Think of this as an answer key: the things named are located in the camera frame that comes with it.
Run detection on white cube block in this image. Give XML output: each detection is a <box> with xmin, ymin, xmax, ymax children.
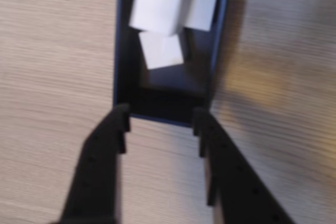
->
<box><xmin>183</xmin><ymin>0</ymin><xmax>219</xmax><ymax>33</ymax></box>
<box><xmin>138</xmin><ymin>31</ymin><xmax>185</xmax><ymax>70</ymax></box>
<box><xmin>128</xmin><ymin>0</ymin><xmax>190</xmax><ymax>36</ymax></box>

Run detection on black open box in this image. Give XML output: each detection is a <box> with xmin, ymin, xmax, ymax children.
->
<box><xmin>112</xmin><ymin>0</ymin><xmax>235</xmax><ymax>128</ymax></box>

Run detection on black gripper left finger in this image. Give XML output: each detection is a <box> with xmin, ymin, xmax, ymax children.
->
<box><xmin>54</xmin><ymin>102</ymin><xmax>131</xmax><ymax>224</ymax></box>

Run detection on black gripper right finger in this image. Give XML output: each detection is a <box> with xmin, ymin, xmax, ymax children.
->
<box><xmin>192</xmin><ymin>106</ymin><xmax>297</xmax><ymax>224</ymax></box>

